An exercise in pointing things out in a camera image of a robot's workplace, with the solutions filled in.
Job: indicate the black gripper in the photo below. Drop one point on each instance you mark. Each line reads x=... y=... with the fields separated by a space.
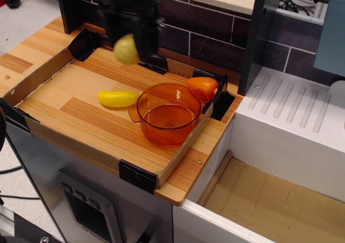
x=146 y=23

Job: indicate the yellow toy potato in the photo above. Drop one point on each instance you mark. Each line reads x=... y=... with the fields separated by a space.
x=125 y=50

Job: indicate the orange transparent plastic pot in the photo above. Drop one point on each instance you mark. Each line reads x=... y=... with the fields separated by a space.
x=168 y=112

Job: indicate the cardboard fence with black tape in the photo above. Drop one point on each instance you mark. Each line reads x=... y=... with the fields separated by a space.
x=49 y=87

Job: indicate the yellow toy banana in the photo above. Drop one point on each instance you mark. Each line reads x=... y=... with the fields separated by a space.
x=118 y=99

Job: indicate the orange toy carrot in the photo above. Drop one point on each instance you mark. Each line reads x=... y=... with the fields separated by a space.
x=205 y=87

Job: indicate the black caster wheel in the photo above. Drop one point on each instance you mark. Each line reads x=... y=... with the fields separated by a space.
x=13 y=4

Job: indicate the silver toy oven front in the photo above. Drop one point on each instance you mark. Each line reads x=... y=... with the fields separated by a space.
x=87 y=203

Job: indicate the blue-grey plastic bin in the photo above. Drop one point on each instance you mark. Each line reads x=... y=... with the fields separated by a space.
x=330 y=53

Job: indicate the white toy sink unit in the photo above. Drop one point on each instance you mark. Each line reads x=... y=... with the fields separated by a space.
x=277 y=175

